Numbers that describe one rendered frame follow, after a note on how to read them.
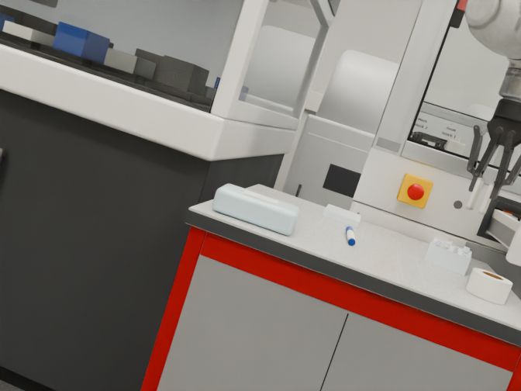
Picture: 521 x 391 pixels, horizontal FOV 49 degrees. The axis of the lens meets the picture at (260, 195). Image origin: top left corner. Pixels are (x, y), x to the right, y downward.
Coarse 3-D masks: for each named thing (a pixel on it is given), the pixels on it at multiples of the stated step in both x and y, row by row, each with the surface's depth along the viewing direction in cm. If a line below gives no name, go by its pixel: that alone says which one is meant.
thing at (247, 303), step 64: (192, 256) 99; (256, 256) 96; (320, 256) 93; (384, 256) 109; (192, 320) 100; (256, 320) 98; (320, 320) 95; (384, 320) 93; (448, 320) 91; (512, 320) 90; (192, 384) 101; (256, 384) 99; (320, 384) 96; (384, 384) 94; (448, 384) 92; (512, 384) 90
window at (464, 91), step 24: (456, 24) 144; (456, 48) 144; (480, 48) 143; (456, 72) 145; (480, 72) 143; (504, 72) 142; (432, 96) 146; (456, 96) 145; (480, 96) 144; (432, 120) 147; (456, 120) 146; (480, 120) 144; (432, 144) 147; (456, 144) 146
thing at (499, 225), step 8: (496, 216) 140; (504, 216) 133; (512, 216) 145; (488, 224) 144; (496, 224) 137; (504, 224) 130; (512, 224) 124; (488, 232) 142; (496, 232) 134; (504, 232) 128; (512, 232) 121; (504, 240) 125
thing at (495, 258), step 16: (352, 208) 151; (368, 208) 150; (384, 224) 150; (400, 224) 149; (416, 224) 148; (432, 240) 148; (464, 240) 146; (480, 256) 146; (496, 256) 145; (496, 272) 145; (512, 272) 144; (512, 288) 145
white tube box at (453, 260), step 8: (440, 240) 129; (432, 248) 118; (440, 248) 117; (456, 248) 125; (432, 256) 118; (440, 256) 117; (448, 256) 116; (456, 256) 116; (464, 256) 118; (440, 264) 117; (448, 264) 117; (456, 264) 116; (464, 264) 115; (456, 272) 116; (464, 272) 115
